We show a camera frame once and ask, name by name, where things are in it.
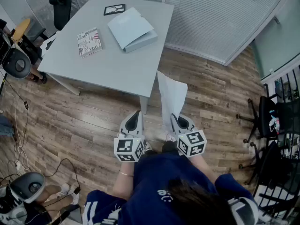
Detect black office chair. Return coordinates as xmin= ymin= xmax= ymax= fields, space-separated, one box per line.
xmin=35 ymin=0 xmax=72 ymax=41

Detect person's left shoe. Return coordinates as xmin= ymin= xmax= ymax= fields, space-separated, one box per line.
xmin=142 ymin=141 xmax=153 ymax=155

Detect yellow wooden stool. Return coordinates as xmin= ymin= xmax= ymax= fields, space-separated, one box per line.
xmin=11 ymin=18 xmax=31 ymax=42

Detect navy blue shirt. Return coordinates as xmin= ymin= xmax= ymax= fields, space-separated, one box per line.
xmin=82 ymin=151 xmax=256 ymax=225

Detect printed lettering book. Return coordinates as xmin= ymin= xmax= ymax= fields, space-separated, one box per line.
xmin=76 ymin=27 xmax=104 ymax=59

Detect grey round device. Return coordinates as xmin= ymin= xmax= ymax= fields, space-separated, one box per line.
xmin=8 ymin=171 xmax=46 ymax=204
xmin=1 ymin=47 xmax=32 ymax=80

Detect person's right forearm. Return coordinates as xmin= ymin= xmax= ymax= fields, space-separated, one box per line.
xmin=190 ymin=154 xmax=219 ymax=183

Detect black swivel chair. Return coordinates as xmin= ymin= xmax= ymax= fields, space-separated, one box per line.
xmin=238 ymin=141 xmax=300 ymax=220
xmin=235 ymin=95 xmax=281 ymax=145

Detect white sheet of paper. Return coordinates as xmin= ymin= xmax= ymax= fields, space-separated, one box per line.
xmin=156 ymin=70 xmax=188 ymax=133

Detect black floor cable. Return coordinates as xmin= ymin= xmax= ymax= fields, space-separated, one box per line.
xmin=0 ymin=78 xmax=82 ymax=194

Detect light blue folder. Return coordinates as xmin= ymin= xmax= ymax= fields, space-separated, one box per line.
xmin=107 ymin=7 xmax=159 ymax=54

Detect person's black trousers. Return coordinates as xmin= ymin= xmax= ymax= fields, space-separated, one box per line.
xmin=161 ymin=140 xmax=179 ymax=154

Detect black picture frame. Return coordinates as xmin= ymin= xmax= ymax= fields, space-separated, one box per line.
xmin=103 ymin=3 xmax=126 ymax=16

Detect person's left forearm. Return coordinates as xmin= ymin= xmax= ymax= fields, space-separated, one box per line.
xmin=112 ymin=158 xmax=135 ymax=200

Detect white head-worn camera mount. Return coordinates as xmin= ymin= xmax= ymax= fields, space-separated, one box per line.
xmin=226 ymin=196 xmax=259 ymax=225

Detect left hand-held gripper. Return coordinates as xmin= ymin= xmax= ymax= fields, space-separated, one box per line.
xmin=113 ymin=110 xmax=145 ymax=163

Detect grey table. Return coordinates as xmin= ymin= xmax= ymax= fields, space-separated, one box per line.
xmin=37 ymin=0 xmax=175 ymax=115

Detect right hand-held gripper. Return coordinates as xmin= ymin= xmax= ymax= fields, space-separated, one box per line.
xmin=170 ymin=113 xmax=207 ymax=158

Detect black metal shelf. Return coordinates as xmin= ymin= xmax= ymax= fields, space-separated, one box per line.
xmin=263 ymin=64 xmax=300 ymax=160

